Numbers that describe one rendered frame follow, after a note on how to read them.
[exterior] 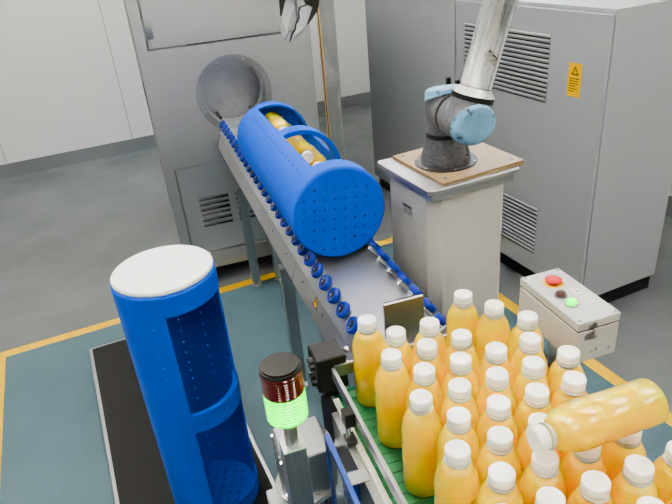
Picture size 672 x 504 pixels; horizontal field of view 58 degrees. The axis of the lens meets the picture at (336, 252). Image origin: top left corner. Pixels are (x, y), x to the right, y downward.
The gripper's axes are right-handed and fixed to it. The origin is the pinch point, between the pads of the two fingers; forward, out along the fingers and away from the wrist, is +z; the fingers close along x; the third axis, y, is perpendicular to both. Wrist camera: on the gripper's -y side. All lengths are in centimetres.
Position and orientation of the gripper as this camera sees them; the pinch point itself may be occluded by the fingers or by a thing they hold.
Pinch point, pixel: (289, 35)
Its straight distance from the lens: 152.6
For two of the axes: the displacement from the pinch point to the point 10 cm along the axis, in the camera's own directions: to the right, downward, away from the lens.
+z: -3.1, 8.8, 3.6
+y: -2.7, -4.4, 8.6
